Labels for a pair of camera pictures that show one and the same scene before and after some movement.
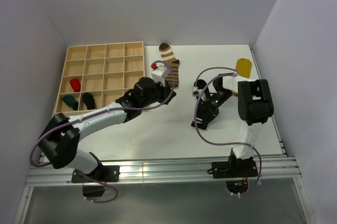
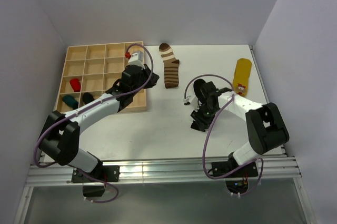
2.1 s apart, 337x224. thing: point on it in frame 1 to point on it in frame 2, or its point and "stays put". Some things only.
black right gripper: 208,113 stays put
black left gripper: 166,93 to 153,81
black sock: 88,99 stays put
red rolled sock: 75,84 stays put
